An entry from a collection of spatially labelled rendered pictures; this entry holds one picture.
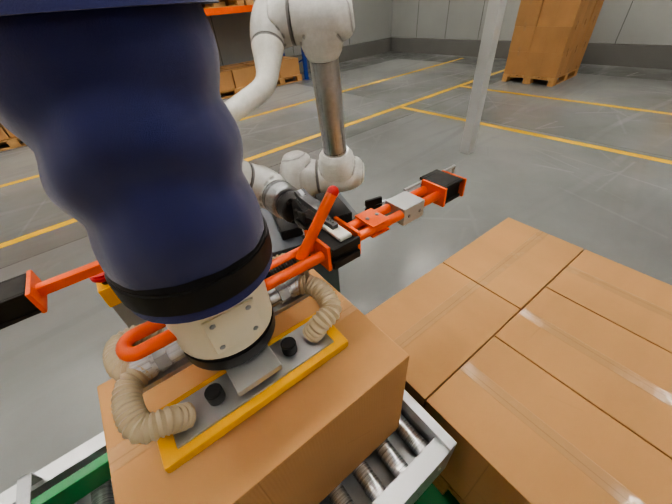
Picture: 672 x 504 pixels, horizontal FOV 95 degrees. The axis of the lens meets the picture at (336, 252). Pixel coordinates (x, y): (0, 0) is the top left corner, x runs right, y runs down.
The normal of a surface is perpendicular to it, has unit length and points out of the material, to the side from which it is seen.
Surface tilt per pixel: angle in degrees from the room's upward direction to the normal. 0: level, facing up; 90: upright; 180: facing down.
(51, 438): 0
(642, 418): 0
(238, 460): 0
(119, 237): 78
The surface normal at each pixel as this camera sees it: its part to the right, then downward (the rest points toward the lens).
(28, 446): -0.07, -0.77
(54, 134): -0.30, 0.31
